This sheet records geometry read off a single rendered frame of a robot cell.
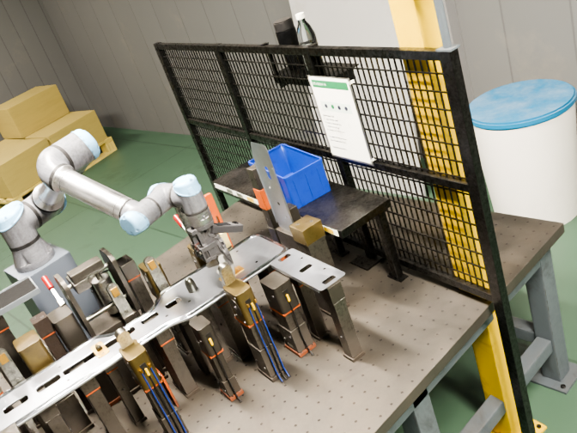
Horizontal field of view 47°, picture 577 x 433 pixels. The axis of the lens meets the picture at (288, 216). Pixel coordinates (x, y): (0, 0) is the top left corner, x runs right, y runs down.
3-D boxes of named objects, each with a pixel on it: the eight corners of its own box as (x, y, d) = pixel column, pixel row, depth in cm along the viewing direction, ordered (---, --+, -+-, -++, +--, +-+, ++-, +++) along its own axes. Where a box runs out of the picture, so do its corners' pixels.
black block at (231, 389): (236, 407, 204) (201, 335, 191) (221, 393, 212) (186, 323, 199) (249, 397, 207) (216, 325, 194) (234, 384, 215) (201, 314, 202)
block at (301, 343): (306, 362, 212) (277, 293, 200) (285, 349, 222) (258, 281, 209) (322, 350, 215) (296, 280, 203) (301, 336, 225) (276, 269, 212)
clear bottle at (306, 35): (314, 72, 229) (297, 16, 221) (304, 71, 235) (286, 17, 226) (328, 65, 232) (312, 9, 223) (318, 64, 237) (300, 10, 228)
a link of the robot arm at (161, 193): (135, 196, 203) (159, 197, 196) (158, 178, 210) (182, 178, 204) (145, 217, 206) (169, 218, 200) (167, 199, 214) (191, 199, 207)
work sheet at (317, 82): (373, 166, 217) (349, 78, 203) (331, 155, 235) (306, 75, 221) (378, 163, 217) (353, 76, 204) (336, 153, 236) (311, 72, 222)
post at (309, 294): (319, 341, 219) (293, 271, 206) (311, 336, 223) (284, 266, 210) (331, 332, 221) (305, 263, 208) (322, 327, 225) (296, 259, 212)
